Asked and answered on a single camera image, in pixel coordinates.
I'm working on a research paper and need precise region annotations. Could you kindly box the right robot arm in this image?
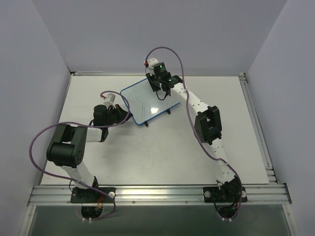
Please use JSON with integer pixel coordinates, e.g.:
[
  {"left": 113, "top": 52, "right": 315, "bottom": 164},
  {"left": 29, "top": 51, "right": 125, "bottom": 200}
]
[{"left": 144, "top": 58, "right": 237, "bottom": 188}]

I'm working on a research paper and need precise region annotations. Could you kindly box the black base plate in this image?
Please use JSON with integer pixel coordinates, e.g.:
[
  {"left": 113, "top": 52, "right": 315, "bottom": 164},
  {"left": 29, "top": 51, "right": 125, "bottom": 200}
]
[
  {"left": 203, "top": 186, "right": 239, "bottom": 204},
  {"left": 70, "top": 187, "right": 116, "bottom": 204}
]

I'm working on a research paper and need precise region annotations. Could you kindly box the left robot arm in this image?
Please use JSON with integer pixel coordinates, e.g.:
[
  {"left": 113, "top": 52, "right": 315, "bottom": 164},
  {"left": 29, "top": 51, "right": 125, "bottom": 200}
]
[{"left": 46, "top": 104, "right": 133, "bottom": 191}]

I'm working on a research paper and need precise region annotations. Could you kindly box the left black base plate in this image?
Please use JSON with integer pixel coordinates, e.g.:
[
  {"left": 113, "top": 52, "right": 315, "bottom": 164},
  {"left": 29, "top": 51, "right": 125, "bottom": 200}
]
[{"left": 70, "top": 187, "right": 116, "bottom": 204}]

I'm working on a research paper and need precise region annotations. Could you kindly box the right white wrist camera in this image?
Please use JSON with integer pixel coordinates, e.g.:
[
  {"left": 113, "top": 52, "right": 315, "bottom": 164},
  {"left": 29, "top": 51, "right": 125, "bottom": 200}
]
[{"left": 144, "top": 58, "right": 159, "bottom": 69}]

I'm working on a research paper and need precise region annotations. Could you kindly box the blue framed whiteboard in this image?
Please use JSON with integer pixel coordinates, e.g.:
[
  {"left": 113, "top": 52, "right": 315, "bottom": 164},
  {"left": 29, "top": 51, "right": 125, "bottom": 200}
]
[{"left": 120, "top": 79, "right": 180, "bottom": 125}]

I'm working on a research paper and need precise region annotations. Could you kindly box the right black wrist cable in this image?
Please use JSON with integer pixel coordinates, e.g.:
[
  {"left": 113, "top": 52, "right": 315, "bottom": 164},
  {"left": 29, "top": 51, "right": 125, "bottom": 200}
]
[{"left": 145, "top": 67, "right": 172, "bottom": 101}]

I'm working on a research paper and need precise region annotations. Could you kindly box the aluminium rail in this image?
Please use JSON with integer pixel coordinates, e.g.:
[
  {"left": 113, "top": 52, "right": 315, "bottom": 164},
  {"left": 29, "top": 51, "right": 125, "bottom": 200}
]
[
  {"left": 28, "top": 184, "right": 292, "bottom": 206},
  {"left": 238, "top": 73, "right": 280, "bottom": 184}
]

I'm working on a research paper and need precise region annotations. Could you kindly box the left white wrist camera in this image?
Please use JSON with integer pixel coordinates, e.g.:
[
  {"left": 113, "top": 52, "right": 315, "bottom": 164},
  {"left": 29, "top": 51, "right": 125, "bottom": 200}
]
[{"left": 101, "top": 93, "right": 116, "bottom": 107}]

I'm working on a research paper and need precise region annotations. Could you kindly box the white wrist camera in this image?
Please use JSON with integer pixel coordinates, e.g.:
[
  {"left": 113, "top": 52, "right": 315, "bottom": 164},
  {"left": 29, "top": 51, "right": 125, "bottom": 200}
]
[
  {"left": 144, "top": 58, "right": 159, "bottom": 69},
  {"left": 101, "top": 93, "right": 116, "bottom": 107}
]

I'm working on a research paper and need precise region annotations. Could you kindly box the aluminium right side rail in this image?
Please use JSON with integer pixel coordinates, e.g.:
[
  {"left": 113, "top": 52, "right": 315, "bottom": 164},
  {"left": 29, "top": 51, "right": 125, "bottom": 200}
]
[{"left": 238, "top": 73, "right": 280, "bottom": 184}]

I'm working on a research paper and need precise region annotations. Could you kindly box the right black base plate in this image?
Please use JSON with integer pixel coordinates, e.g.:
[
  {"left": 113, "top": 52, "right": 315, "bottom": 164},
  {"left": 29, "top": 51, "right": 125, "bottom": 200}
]
[{"left": 203, "top": 186, "right": 239, "bottom": 204}]

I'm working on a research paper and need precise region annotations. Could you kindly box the aluminium front rail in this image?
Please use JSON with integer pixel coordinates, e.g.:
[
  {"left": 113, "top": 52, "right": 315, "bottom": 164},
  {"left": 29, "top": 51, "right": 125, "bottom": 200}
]
[{"left": 28, "top": 184, "right": 292, "bottom": 206}]

